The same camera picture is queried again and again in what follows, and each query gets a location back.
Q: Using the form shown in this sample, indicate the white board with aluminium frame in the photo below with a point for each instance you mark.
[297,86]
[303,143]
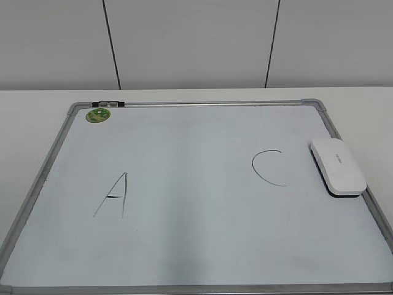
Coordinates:
[194,198]

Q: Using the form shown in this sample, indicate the black and clear frame clip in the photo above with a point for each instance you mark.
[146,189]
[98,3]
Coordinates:
[108,104]

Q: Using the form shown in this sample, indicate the round green magnet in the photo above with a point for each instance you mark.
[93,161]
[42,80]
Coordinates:
[98,115]

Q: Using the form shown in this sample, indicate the white board eraser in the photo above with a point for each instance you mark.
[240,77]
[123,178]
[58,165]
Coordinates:
[340,171]

